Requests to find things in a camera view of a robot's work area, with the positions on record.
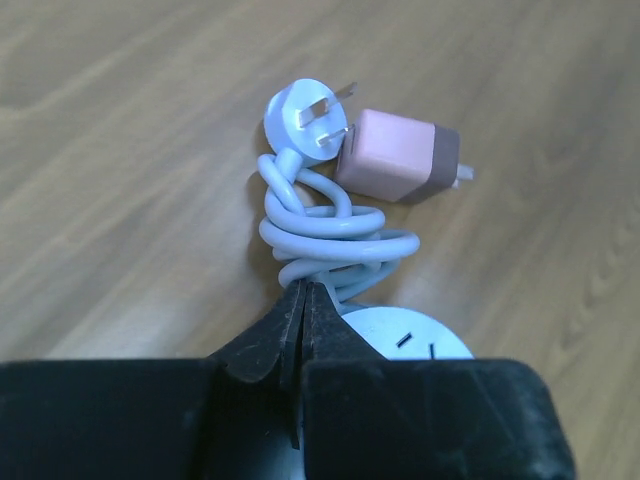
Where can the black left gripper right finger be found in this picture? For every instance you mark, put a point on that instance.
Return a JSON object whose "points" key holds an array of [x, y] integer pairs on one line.
{"points": [[508, 428]]}

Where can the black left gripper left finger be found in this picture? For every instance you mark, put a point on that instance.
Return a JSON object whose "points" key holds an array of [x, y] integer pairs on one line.
{"points": [[231, 415]]}

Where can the white round power strip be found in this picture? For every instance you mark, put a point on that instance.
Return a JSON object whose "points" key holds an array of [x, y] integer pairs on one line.
{"points": [[410, 335]]}

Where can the small pink plug adapter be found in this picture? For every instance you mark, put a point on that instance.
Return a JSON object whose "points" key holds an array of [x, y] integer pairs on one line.
{"points": [[399, 159]]}

